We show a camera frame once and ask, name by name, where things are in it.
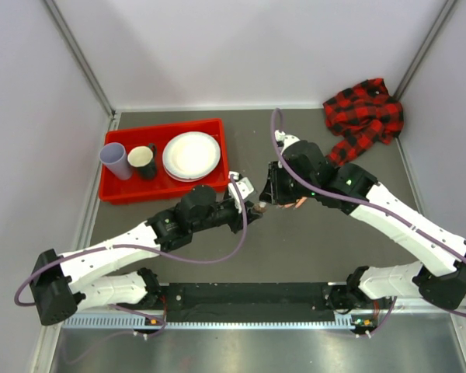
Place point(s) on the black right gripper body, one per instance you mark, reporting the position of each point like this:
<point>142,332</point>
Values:
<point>290,189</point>

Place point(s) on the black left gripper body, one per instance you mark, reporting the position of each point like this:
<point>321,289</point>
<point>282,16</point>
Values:
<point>235,218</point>

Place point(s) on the nail polish bottle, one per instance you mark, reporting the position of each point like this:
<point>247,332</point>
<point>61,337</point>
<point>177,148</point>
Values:
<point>260,207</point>

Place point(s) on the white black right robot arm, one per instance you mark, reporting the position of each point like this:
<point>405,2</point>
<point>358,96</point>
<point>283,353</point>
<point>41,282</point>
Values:
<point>439,273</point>

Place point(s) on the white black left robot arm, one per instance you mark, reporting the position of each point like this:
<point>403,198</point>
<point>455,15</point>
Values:
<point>63,284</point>

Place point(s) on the mannequin hand with nails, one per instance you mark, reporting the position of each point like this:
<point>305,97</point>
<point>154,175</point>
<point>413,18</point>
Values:
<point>294,205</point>

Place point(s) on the white paper plate stack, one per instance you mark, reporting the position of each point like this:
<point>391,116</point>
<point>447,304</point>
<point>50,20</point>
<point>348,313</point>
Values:
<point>191,156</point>

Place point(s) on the red plastic tray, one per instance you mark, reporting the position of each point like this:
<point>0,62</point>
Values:
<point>163,186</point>

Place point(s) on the red black plaid shirt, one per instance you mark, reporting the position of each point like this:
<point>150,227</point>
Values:
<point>362,116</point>

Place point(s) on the dark green mug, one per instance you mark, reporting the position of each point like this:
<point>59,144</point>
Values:
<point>142,158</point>

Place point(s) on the lilac plastic cup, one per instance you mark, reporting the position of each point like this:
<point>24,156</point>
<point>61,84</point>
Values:
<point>114,157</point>

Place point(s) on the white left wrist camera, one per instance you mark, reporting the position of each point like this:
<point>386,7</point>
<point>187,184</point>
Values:
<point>242,185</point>

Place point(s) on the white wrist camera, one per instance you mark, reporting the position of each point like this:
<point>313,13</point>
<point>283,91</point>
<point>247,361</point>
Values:
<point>242,185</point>
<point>284,140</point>

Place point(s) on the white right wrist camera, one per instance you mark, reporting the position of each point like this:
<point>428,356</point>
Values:
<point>284,140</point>

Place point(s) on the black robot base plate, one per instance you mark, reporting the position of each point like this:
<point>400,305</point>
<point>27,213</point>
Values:
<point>246,302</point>

